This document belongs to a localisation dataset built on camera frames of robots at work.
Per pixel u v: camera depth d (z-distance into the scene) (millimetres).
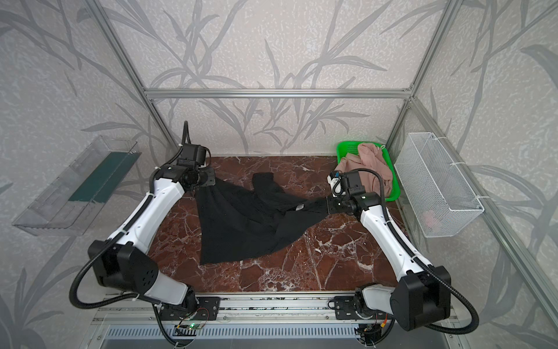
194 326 706
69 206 639
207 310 725
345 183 638
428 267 414
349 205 572
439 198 622
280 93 938
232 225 867
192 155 620
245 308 753
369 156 1044
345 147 1158
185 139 631
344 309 734
